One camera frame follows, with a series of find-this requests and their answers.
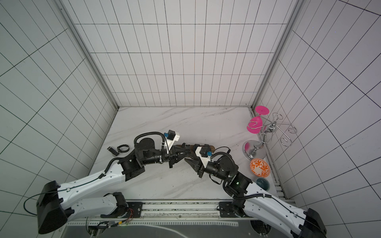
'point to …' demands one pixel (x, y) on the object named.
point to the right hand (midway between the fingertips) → (193, 141)
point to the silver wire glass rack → (254, 150)
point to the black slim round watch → (121, 146)
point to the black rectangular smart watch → (114, 152)
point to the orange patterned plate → (260, 167)
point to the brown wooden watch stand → (211, 147)
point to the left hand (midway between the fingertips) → (178, 144)
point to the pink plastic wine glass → (254, 125)
